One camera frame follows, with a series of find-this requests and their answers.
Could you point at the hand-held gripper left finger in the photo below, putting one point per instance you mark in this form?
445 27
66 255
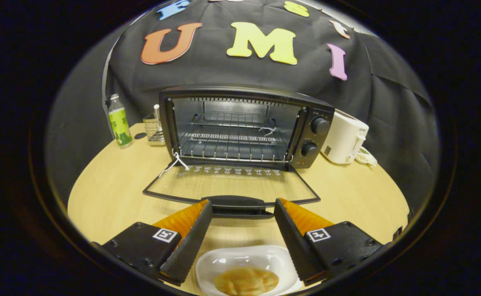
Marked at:
189 242

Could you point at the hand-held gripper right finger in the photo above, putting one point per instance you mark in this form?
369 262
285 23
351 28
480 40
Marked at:
294 242

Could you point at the golden bread roll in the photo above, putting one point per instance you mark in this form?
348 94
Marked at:
244 281

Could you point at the black toaster oven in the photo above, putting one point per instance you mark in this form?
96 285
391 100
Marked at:
306 133

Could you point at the white slot toaster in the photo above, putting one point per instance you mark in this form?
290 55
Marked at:
343 137

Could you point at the white rectangular plate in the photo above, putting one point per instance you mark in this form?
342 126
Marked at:
240 257

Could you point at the small dark round cap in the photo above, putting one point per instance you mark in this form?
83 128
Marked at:
140 135

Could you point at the small white stick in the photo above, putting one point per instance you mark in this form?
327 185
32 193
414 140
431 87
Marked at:
157 112

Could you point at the green label plastic bottle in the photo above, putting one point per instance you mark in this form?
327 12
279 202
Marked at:
120 123

